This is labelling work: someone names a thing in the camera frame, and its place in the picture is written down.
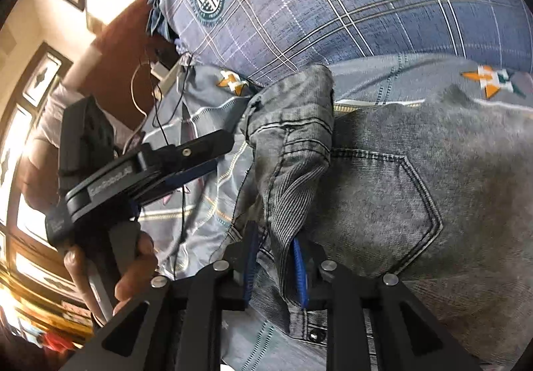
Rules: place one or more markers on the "brown wooden headboard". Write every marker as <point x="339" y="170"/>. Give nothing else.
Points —
<point x="120" y="42"/>

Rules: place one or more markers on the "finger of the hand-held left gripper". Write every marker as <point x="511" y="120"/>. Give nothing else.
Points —
<point x="187" y="180"/>
<point x="195" y="152"/>

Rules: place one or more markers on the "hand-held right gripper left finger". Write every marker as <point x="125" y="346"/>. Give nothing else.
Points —
<point x="249" y="271"/>

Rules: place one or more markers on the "grey denim pants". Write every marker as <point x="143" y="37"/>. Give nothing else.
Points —
<point x="374" y="196"/>

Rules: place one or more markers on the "person's left hand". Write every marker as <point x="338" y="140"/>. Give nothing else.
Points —
<point x="143" y="258"/>

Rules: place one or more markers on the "person's left forearm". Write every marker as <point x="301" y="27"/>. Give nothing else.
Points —
<point x="37" y="175"/>

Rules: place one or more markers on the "grey printed bedsheet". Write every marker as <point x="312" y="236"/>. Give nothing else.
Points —
<point x="200" y="221"/>

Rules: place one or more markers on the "blue plaid pillow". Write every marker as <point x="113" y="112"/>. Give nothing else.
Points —
<point x="333" y="0"/>

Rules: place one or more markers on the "white charger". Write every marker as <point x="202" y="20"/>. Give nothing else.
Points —
<point x="160" y="70"/>

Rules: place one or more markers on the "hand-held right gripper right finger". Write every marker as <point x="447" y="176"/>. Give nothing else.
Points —
<point x="300" y="277"/>

